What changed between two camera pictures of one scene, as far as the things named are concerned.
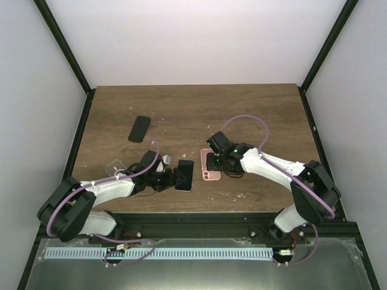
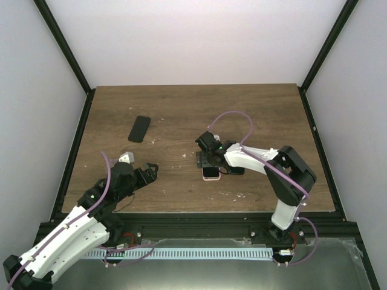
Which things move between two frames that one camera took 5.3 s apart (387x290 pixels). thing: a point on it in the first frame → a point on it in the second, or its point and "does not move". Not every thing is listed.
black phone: (187, 167) → (211, 171)
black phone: (138, 131) does not move
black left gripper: (169, 182) → (152, 177)
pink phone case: (208, 175) does not move
